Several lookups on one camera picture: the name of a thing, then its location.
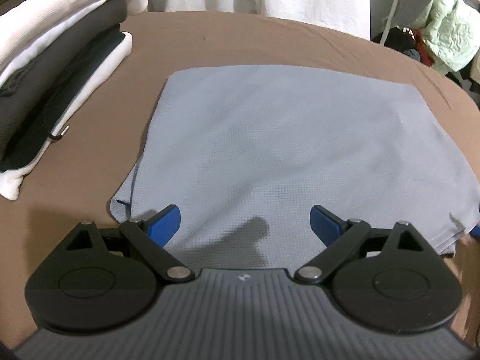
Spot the white cord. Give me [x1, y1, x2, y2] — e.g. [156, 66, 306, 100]
[379, 0, 411, 46]

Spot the grey shirt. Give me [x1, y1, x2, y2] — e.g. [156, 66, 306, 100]
[110, 65, 480, 257]

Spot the light green padded jacket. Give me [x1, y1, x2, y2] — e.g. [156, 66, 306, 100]
[412, 0, 480, 75]

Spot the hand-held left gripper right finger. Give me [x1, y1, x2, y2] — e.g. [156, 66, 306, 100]
[294, 205, 426, 284]

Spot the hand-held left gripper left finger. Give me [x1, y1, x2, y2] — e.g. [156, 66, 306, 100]
[62, 204, 196, 283]

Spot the pile of dark clothes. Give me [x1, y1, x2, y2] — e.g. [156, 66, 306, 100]
[382, 25, 436, 62]

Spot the folded black garment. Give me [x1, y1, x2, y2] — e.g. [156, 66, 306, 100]
[0, 32, 126, 171]

